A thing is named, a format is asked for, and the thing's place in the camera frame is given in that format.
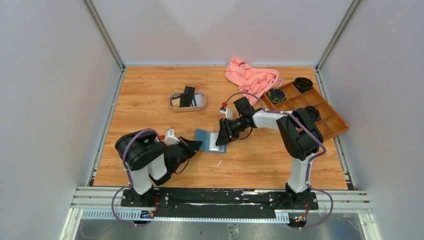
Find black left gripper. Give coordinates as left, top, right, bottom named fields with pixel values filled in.
left=170, top=136, right=203, bottom=174

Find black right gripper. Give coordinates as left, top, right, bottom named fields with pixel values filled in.
left=216, top=115, right=248, bottom=146

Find teal leather card holder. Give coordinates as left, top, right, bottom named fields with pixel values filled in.
left=194, top=128, right=227, bottom=154

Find black credit card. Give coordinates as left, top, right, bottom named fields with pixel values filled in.
left=180, top=85, right=195, bottom=108

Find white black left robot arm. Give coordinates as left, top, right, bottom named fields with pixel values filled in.
left=115, top=128, right=203, bottom=207

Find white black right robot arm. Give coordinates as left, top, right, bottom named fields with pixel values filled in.
left=215, top=97, right=324, bottom=209

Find white striped card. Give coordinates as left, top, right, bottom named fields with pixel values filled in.
left=190, top=94, right=204, bottom=107

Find gold credit card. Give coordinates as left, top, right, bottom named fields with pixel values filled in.
left=170, top=96, right=181, bottom=108

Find beige oval tray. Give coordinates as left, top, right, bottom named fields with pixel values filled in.
left=168, top=91, right=208, bottom=113

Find pink cloth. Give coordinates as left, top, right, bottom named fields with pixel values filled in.
left=224, top=57, right=283, bottom=106

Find wooden compartment organizer tray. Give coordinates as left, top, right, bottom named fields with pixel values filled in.
left=261, top=77, right=349, bottom=141

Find rolled tie orange pattern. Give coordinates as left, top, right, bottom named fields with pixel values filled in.
left=292, top=77, right=314, bottom=94

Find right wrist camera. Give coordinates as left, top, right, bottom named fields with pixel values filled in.
left=219, top=102, right=234, bottom=120

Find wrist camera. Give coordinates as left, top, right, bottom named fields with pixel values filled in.
left=219, top=102, right=234, bottom=120
left=159, top=128, right=180, bottom=145

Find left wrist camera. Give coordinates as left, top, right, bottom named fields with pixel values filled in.
left=159, top=128, right=180, bottom=145

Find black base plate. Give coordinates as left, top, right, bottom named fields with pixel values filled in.
left=119, top=187, right=319, bottom=220

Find aluminium frame rail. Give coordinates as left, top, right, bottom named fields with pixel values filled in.
left=60, top=186, right=381, bottom=240

